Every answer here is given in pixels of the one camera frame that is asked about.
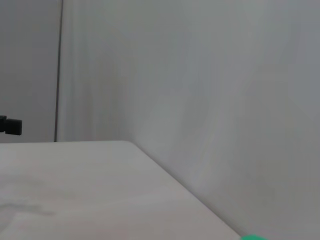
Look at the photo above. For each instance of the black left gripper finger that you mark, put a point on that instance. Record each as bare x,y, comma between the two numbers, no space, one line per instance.
13,126

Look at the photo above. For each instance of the clear test tube green cap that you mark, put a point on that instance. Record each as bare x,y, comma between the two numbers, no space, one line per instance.
253,237

